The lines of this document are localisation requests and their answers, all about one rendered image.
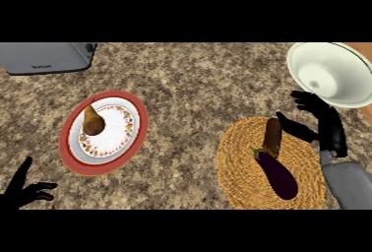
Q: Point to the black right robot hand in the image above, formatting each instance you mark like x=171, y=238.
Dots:
x=332, y=128

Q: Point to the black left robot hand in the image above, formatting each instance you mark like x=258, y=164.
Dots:
x=19, y=193

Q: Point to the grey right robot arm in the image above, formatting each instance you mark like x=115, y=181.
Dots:
x=346, y=183

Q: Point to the white bowl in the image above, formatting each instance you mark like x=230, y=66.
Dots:
x=333, y=74

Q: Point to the woven yellow placemat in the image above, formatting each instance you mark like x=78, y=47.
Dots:
x=268, y=164

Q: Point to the red round placemat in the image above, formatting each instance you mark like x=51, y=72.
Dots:
x=103, y=132

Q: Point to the brown wooden board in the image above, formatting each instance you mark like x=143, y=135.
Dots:
x=363, y=75

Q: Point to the purple eggplant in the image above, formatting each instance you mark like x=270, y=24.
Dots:
x=276, y=173

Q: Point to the brown pear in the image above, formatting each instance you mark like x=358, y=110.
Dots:
x=91, y=122

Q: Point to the white floral plate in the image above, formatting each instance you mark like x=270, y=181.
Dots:
x=110, y=130

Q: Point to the grey toaster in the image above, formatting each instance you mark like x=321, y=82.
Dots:
x=42, y=57

